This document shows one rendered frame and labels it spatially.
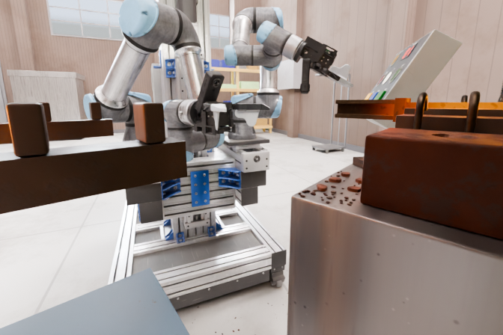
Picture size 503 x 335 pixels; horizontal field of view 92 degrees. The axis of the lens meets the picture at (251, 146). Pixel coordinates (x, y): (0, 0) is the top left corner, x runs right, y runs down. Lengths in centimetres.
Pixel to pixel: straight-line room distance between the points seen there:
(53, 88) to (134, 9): 727
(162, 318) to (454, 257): 32
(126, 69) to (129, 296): 71
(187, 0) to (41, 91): 702
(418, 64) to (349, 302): 69
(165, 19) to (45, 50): 868
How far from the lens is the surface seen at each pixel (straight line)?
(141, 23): 83
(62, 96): 802
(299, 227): 26
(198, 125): 68
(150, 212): 115
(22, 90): 825
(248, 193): 122
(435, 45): 87
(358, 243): 24
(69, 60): 931
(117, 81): 99
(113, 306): 43
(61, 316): 45
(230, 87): 735
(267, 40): 89
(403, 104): 41
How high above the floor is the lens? 101
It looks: 10 degrees down
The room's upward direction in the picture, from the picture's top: straight up
